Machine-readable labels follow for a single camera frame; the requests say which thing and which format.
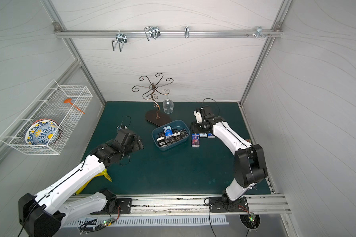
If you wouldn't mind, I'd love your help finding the dark blue tissue pack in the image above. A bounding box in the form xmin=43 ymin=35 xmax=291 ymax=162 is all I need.
xmin=191 ymin=133 xmax=200 ymax=147

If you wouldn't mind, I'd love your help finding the blue white tissue pack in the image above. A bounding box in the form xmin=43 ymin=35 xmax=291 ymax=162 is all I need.
xmin=163 ymin=126 xmax=173 ymax=138

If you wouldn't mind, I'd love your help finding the teal plastic storage box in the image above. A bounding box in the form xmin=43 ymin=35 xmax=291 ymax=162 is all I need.
xmin=151 ymin=120 xmax=191 ymax=151

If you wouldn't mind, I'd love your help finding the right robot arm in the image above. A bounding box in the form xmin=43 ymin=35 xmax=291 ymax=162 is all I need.
xmin=191 ymin=112 xmax=268 ymax=203

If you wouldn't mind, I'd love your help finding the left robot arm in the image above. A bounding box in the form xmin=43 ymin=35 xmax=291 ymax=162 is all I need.
xmin=18 ymin=128 xmax=144 ymax=237

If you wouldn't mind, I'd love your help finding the metal scroll cup stand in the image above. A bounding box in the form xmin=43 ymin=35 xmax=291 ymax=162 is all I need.
xmin=131 ymin=73 xmax=174 ymax=127

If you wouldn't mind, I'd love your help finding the yellow banana toy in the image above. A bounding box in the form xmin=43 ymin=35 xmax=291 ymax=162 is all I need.
xmin=74 ymin=169 xmax=113 ymax=195

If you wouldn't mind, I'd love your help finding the orange plastic spoon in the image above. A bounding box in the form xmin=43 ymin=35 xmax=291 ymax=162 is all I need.
xmin=64 ymin=98 xmax=85 ymax=114

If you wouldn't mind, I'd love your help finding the blue yellow patterned plate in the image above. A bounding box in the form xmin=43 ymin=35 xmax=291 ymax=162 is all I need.
xmin=25 ymin=119 xmax=60 ymax=145

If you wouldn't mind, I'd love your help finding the white vent strip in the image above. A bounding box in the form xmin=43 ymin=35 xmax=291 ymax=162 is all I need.
xmin=54 ymin=215 xmax=229 ymax=228

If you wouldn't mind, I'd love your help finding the metal hook small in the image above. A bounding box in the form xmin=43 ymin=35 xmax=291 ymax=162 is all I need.
xmin=184 ymin=26 xmax=190 ymax=39

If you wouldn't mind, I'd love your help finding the metal hook left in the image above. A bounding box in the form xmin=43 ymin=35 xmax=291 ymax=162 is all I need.
xmin=111 ymin=30 xmax=128 ymax=52

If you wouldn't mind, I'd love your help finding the metal hook centre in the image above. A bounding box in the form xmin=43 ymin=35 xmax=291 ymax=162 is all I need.
xmin=144 ymin=26 xmax=161 ymax=41

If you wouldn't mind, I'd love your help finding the metal hook right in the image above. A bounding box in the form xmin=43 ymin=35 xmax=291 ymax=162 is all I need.
xmin=245 ymin=26 xmax=271 ymax=39

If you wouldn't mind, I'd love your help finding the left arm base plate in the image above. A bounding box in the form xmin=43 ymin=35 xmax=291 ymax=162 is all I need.
xmin=91 ymin=198 xmax=133 ymax=215

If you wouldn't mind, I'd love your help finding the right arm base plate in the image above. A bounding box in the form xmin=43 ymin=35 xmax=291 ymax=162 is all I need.
xmin=204 ymin=197 xmax=249 ymax=213

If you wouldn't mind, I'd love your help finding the white wire basket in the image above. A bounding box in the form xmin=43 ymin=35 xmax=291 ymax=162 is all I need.
xmin=0 ymin=80 xmax=93 ymax=156

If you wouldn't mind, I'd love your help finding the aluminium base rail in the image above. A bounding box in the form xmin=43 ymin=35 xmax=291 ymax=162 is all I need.
xmin=47 ymin=194 xmax=292 ymax=219

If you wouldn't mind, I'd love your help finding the aluminium top rail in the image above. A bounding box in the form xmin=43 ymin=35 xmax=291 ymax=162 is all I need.
xmin=54 ymin=28 xmax=283 ymax=39

